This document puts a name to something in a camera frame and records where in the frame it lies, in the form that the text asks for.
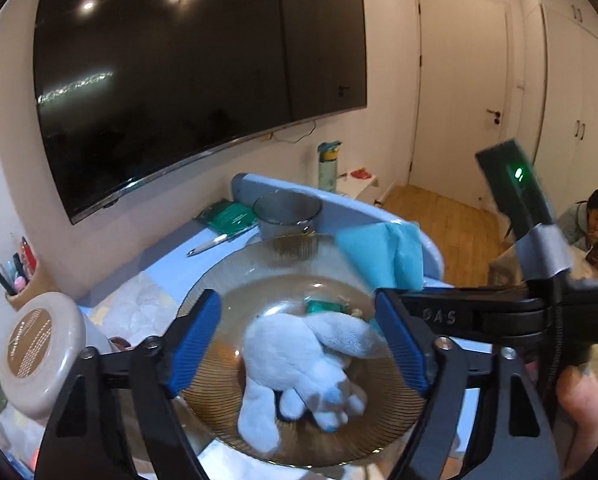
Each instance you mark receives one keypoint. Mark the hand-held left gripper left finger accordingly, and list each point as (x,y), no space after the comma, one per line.
(199,342)

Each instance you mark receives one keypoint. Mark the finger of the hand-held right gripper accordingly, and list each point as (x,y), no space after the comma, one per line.
(444,315)

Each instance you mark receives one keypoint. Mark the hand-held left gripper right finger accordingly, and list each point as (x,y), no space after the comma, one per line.
(401,347)

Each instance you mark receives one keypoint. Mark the white plush toy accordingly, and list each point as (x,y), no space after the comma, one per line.
(299,360)

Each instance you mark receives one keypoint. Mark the person's right hand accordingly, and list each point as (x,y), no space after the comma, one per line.
(586,415)

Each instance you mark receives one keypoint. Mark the patterned quilted mat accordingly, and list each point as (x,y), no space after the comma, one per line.
(134,305)

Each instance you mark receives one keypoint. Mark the teal cloth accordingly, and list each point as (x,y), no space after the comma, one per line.
(384,252)

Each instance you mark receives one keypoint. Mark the small green packet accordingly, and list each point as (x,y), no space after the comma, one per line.
(324,306)

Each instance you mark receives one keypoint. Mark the white pen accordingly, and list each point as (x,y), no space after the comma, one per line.
(206,246)

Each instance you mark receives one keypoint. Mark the green flat packet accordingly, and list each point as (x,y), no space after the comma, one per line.
(226,217)

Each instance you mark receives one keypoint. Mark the grey glass bowl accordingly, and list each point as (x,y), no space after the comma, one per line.
(284,220)

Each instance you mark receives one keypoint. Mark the small white side table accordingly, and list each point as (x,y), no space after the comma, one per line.
(361,187)

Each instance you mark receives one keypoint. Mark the small red item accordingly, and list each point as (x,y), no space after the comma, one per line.
(361,174)

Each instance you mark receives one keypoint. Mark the green water bottle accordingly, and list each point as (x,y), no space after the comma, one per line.
(327,172)

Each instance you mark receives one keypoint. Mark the bunch of coloured pens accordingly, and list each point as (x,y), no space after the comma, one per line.
(16,270)

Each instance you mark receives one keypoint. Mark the white door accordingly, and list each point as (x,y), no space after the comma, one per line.
(461,95)

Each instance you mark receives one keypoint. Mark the white wardrobe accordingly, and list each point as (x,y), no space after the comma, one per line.
(574,90)

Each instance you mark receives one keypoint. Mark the wall-mounted black television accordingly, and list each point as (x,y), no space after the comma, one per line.
(189,70)

